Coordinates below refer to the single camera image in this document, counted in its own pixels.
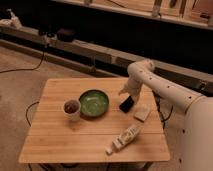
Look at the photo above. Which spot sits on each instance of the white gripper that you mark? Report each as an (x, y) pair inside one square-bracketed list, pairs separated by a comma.
[(133, 88)]

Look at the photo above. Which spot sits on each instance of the dark device on ledge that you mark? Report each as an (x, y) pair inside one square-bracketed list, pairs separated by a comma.
[(66, 35)]

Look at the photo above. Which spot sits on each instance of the white cup with dark contents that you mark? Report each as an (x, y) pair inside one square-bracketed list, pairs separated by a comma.
[(72, 109)]

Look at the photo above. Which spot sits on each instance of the wooden table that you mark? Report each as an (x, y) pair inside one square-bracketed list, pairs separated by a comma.
[(53, 138)]

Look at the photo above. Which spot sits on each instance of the wooden shelf at back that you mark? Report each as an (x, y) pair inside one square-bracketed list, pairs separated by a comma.
[(182, 12)]

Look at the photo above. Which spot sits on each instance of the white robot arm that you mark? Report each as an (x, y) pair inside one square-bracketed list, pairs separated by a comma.
[(197, 140)]

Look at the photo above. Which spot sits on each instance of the green ceramic bowl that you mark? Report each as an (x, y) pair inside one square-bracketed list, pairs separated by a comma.
[(94, 103)]

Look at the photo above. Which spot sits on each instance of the white plastic bottle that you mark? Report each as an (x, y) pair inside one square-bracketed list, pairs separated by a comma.
[(123, 139)]

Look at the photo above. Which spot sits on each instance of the beige rectangular sponge block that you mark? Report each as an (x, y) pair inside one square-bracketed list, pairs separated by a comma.
[(142, 113)]

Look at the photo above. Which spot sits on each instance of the long low metal rail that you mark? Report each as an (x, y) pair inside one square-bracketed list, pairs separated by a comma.
[(97, 60)]

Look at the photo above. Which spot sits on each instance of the white object on ledge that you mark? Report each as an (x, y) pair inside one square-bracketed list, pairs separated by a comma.
[(13, 21)]

